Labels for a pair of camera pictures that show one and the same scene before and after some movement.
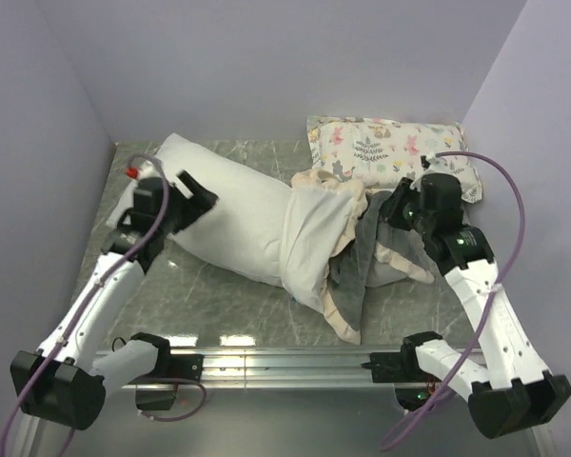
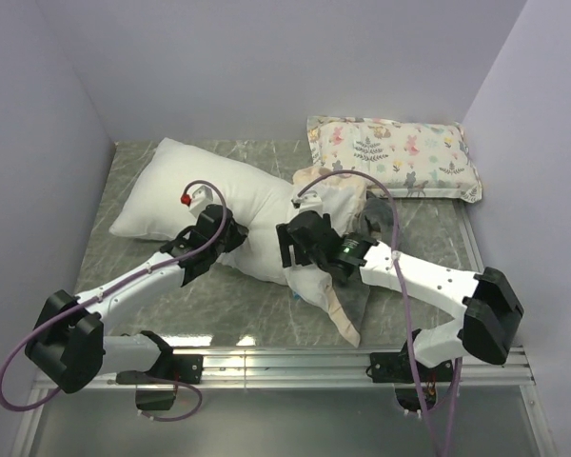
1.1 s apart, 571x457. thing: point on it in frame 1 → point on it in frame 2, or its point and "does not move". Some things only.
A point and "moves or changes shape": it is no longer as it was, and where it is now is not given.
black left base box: (154, 399) does not move
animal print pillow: (384, 152) does not move
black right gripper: (391, 210) → (285, 241)
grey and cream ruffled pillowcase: (332, 232) moves or changes shape
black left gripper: (197, 204) → (240, 232)
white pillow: (243, 233) moves or changes shape
